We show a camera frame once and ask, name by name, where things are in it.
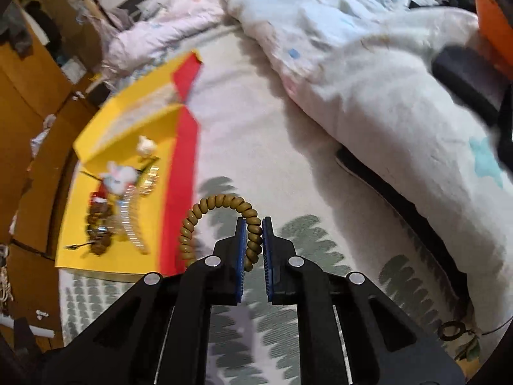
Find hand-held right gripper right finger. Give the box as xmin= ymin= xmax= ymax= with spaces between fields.
xmin=262 ymin=217 xmax=466 ymax=385

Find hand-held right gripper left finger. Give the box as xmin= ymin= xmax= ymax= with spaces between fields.
xmin=40 ymin=217 xmax=246 ymax=385

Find brown spiral hair tie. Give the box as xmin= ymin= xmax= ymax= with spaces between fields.
xmin=179 ymin=193 xmax=263 ymax=273

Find white plush bunny hair clip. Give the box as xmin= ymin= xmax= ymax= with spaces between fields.
xmin=100 ymin=161 xmax=138 ymax=193

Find red santa plush hair clip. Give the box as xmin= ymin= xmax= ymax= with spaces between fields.
xmin=89 ymin=186 xmax=109 ymax=209

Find gold hair clip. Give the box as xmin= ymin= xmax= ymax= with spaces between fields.
xmin=138 ymin=164 xmax=159 ymax=197

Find leaf print bed sheet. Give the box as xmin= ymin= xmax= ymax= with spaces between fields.
xmin=58 ymin=20 xmax=493 ymax=385

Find cream garlic shaped hair clip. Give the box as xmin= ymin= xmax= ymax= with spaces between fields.
xmin=136 ymin=136 xmax=157 ymax=157

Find dark brown hair accessory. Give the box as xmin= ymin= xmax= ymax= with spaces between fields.
xmin=86 ymin=202 xmax=117 ymax=257

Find white printed quilt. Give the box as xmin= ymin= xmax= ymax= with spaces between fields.
xmin=210 ymin=0 xmax=513 ymax=301

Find white tube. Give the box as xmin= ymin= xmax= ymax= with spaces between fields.
xmin=0 ymin=313 xmax=55 ymax=338

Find white plastic bag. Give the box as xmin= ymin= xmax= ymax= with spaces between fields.
xmin=32 ymin=114 xmax=57 ymax=157

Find pale pink quilt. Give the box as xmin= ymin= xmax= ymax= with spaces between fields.
xmin=102 ymin=0 xmax=229 ymax=73

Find white paper sheet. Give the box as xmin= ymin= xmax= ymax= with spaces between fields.
xmin=60 ymin=58 xmax=87 ymax=83

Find wooden wardrobe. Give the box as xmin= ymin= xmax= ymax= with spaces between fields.
xmin=0 ymin=0 xmax=117 ymax=349

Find black padded object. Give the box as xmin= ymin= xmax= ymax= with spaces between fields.
xmin=431 ymin=44 xmax=513 ymax=145

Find dark gray garment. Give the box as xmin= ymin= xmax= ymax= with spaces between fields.
xmin=0 ymin=2 xmax=63 ymax=59

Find orange sheet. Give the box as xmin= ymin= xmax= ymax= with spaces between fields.
xmin=472 ymin=0 xmax=513 ymax=73

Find dark thin hair tie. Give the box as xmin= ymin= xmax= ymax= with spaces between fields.
xmin=437 ymin=321 xmax=467 ymax=341

